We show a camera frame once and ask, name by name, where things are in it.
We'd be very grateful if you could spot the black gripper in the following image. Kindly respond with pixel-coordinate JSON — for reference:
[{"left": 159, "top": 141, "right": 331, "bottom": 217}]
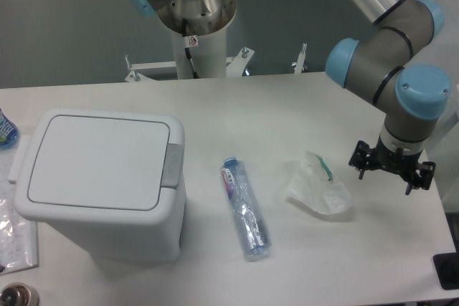
[{"left": 349, "top": 140, "right": 436, "bottom": 195}]

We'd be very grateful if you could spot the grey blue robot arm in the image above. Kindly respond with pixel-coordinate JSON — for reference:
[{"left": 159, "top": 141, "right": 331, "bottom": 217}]
[{"left": 325, "top": 0, "right": 452, "bottom": 190}]

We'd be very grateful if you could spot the grey trash can push button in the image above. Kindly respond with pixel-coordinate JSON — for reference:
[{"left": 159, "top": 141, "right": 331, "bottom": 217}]
[{"left": 161, "top": 143, "right": 184, "bottom": 188}]

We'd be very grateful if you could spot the white trash can body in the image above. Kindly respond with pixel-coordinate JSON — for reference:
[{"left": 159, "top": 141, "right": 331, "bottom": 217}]
[{"left": 14, "top": 108, "right": 186, "bottom": 262}]

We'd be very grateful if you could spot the white trash can lid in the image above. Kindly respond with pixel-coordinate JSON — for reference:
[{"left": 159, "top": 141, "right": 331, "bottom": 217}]
[{"left": 27, "top": 115, "right": 170, "bottom": 211}]

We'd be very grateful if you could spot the crumpled clear plastic bag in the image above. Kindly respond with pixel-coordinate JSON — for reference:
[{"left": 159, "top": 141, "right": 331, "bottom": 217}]
[{"left": 285, "top": 150, "right": 353, "bottom": 216}]

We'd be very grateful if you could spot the black device at right edge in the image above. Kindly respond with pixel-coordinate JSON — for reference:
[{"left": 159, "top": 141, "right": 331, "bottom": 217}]
[{"left": 433, "top": 252, "right": 458, "bottom": 290}]

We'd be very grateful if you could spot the metal levelling bolt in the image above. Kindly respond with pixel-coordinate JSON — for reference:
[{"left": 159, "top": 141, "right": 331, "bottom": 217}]
[{"left": 291, "top": 43, "right": 308, "bottom": 74}]

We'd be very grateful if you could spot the crushed clear plastic bottle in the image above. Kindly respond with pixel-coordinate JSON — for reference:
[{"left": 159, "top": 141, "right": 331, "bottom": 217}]
[{"left": 219, "top": 154, "right": 272, "bottom": 261}]

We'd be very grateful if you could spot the clear plastic packet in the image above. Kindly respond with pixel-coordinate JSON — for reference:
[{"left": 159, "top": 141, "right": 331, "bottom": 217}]
[{"left": 0, "top": 196, "right": 39, "bottom": 274}]

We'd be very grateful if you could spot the blue bottle at left edge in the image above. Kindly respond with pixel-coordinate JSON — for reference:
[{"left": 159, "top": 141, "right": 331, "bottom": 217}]
[{"left": 0, "top": 110, "right": 19, "bottom": 150}]

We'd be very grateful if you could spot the round metal connector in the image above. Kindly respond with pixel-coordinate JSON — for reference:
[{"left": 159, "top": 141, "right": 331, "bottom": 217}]
[{"left": 1, "top": 282, "right": 40, "bottom": 306}]

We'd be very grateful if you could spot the white pedestal foot bracket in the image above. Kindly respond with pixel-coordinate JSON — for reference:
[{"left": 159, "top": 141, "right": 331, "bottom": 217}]
[{"left": 123, "top": 47, "right": 255, "bottom": 83}]

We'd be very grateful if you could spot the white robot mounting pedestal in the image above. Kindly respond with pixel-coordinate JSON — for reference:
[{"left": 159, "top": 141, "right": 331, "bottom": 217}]
[{"left": 171, "top": 29, "right": 227, "bottom": 80}]

